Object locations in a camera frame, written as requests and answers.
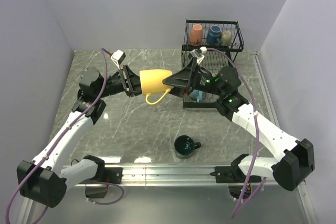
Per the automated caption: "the black box under rail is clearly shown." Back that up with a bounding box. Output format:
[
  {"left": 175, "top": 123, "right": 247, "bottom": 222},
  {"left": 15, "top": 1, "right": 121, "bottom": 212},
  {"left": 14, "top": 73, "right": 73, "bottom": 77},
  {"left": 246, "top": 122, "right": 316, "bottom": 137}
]
[{"left": 85, "top": 185, "right": 108, "bottom": 199}]

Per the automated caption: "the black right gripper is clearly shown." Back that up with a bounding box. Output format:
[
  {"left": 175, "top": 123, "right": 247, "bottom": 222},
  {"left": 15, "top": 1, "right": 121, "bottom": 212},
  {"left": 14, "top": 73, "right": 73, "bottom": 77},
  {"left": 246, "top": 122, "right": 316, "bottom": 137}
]
[{"left": 161, "top": 57, "right": 225, "bottom": 99}]

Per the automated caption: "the beige ceramic mug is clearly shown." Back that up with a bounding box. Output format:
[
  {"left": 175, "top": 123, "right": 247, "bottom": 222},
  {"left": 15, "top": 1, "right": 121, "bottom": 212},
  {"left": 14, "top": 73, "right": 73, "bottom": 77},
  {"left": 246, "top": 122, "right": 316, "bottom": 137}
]
[{"left": 221, "top": 30, "right": 233, "bottom": 47}]

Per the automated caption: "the dark green ceramic mug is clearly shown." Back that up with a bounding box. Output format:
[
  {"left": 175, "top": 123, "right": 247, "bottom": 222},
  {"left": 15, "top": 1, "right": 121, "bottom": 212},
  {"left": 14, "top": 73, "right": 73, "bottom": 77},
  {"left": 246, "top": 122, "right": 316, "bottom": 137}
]
[{"left": 174, "top": 135, "right": 202, "bottom": 159}]

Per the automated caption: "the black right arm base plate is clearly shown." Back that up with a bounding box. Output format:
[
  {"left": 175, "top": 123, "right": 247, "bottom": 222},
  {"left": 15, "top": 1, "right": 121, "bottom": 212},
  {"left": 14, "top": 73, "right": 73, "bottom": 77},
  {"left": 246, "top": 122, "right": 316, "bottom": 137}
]
[{"left": 210, "top": 166, "right": 246, "bottom": 184}]

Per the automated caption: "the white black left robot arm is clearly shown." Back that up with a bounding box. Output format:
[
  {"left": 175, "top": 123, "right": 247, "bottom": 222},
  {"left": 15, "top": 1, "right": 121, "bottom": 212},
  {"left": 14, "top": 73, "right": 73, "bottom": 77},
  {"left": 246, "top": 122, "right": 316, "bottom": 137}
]
[{"left": 17, "top": 65, "right": 141, "bottom": 208}]

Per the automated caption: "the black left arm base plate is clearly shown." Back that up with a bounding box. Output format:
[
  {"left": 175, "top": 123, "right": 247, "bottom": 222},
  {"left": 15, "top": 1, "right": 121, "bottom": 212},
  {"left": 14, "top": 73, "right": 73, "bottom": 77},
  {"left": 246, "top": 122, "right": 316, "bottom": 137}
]
[{"left": 81, "top": 167, "right": 123, "bottom": 184}]

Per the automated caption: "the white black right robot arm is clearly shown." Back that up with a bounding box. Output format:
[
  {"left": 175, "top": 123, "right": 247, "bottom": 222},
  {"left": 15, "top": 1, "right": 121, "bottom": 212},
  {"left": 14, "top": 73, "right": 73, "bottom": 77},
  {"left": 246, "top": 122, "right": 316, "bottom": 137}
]
[{"left": 162, "top": 59, "right": 315, "bottom": 191}]

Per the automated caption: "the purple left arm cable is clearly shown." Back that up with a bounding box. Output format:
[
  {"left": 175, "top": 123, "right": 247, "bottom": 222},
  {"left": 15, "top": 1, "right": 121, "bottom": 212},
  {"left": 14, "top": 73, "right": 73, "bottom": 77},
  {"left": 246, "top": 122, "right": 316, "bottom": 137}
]
[{"left": 5, "top": 47, "right": 124, "bottom": 224}]

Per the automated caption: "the pink ceramic mug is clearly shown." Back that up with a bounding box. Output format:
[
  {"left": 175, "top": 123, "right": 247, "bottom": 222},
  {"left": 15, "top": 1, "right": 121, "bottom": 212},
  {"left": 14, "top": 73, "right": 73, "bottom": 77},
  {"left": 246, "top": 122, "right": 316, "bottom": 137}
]
[{"left": 190, "top": 24, "right": 203, "bottom": 46}]

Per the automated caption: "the aluminium mounting rail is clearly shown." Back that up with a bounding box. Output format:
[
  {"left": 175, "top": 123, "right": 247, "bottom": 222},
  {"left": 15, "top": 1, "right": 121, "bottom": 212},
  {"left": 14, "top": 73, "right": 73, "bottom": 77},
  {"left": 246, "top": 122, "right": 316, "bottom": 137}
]
[{"left": 28, "top": 163, "right": 307, "bottom": 188}]

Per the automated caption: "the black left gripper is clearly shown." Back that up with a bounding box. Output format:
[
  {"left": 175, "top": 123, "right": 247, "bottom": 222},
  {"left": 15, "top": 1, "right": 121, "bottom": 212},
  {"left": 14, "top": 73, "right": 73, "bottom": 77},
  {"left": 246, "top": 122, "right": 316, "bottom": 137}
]
[{"left": 97, "top": 65, "right": 156, "bottom": 99}]

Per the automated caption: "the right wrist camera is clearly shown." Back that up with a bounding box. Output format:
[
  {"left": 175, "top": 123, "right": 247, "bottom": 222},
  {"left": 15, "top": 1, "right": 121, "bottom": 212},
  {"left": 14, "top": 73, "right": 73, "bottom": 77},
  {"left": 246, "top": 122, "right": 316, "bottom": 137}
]
[{"left": 188, "top": 47, "right": 207, "bottom": 65}]

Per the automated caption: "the dark blue ceramic mug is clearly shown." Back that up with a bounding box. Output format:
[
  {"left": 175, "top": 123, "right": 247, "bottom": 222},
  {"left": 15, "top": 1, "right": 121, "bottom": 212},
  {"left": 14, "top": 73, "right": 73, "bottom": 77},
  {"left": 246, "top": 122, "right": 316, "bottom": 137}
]
[{"left": 206, "top": 25, "right": 222, "bottom": 46}]

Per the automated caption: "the black wire dish rack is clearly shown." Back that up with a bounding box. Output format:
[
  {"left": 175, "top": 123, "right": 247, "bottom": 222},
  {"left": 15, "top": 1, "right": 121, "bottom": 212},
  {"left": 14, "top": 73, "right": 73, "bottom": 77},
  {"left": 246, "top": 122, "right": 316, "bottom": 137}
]
[{"left": 181, "top": 19, "right": 244, "bottom": 109}]

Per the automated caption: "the light blue ceramic mug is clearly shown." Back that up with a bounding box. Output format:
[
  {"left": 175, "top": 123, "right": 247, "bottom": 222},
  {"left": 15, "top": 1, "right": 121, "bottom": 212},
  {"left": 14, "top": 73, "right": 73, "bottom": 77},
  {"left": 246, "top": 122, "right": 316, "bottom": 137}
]
[{"left": 188, "top": 90, "right": 206, "bottom": 102}]

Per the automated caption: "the yellow ceramic mug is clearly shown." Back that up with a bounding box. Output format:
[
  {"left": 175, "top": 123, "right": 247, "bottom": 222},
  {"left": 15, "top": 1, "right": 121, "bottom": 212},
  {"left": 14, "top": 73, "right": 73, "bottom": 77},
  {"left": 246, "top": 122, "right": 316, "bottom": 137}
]
[{"left": 139, "top": 69, "right": 173, "bottom": 105}]

